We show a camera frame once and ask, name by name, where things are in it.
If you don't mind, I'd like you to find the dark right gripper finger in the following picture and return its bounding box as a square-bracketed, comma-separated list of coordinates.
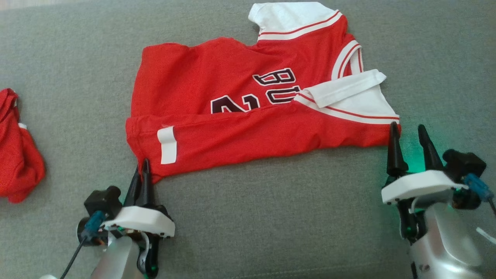
[387, 121, 408, 178]
[417, 124, 444, 171]

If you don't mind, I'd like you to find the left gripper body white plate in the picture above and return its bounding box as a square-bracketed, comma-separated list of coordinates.
[102, 205, 176, 238]

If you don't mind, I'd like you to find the red shorts white stripe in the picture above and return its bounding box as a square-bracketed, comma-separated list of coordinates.
[0, 88, 46, 204]

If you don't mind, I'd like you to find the grey sofa seat cushion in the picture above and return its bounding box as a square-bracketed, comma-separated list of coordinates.
[0, 0, 496, 279]

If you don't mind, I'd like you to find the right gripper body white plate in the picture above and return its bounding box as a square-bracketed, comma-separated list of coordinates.
[382, 170, 469, 205]

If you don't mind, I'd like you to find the red white basketball jersey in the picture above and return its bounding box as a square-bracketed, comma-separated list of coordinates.
[125, 2, 401, 184]

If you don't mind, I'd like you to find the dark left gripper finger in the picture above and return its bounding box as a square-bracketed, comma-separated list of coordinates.
[124, 165, 143, 207]
[140, 158, 155, 207]

